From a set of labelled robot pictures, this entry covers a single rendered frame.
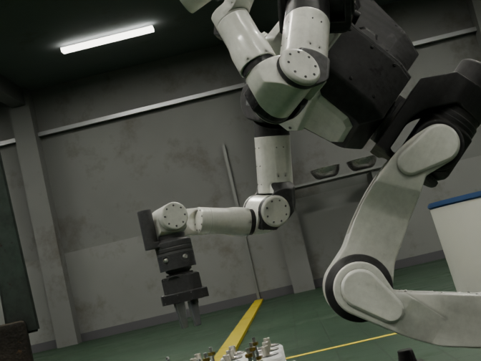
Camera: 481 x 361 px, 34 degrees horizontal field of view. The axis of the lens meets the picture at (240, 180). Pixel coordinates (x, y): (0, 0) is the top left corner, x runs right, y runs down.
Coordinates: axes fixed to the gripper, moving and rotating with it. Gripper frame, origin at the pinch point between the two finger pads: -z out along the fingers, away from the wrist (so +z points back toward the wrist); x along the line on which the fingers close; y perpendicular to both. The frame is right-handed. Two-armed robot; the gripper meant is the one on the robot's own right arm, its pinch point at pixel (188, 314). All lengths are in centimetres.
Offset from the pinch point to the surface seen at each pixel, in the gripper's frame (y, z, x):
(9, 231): -246, 70, 300
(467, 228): -324, 0, 9
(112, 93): -767, 302, 568
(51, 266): -685, 72, 678
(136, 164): -773, 190, 558
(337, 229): -888, 30, 322
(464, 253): -326, -14, 14
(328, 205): -887, 67, 325
